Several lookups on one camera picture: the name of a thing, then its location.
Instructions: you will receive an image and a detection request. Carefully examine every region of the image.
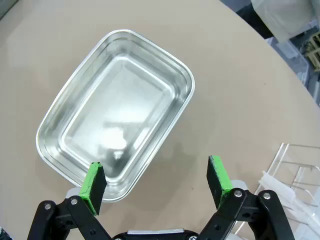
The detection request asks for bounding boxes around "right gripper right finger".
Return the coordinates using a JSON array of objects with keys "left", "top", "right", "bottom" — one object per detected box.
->
[{"left": 197, "top": 154, "right": 296, "bottom": 240}]

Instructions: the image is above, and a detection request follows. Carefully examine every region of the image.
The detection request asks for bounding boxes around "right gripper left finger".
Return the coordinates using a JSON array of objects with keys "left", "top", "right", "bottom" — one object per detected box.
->
[{"left": 26, "top": 161, "right": 114, "bottom": 240}]

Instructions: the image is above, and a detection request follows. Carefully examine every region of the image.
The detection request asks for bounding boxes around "clear plastic lid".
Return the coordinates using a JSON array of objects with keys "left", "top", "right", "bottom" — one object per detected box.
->
[
  {"left": 271, "top": 142, "right": 320, "bottom": 176},
  {"left": 257, "top": 169, "right": 320, "bottom": 226}
]

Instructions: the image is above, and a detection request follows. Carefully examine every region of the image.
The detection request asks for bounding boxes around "steel rectangular container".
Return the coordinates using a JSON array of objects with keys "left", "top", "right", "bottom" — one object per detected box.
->
[{"left": 35, "top": 29, "right": 196, "bottom": 203}]

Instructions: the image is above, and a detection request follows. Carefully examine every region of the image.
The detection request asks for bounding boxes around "bluish clear storage crate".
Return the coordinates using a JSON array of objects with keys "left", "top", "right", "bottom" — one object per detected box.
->
[{"left": 264, "top": 34, "right": 320, "bottom": 106}]

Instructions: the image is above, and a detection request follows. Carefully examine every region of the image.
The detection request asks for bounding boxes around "beige wooden rack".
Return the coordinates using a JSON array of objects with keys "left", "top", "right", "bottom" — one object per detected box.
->
[{"left": 302, "top": 32, "right": 320, "bottom": 72}]

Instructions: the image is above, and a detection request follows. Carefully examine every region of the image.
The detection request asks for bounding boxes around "metal wire rack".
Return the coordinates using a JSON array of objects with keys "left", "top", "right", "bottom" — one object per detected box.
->
[{"left": 233, "top": 159, "right": 320, "bottom": 240}]

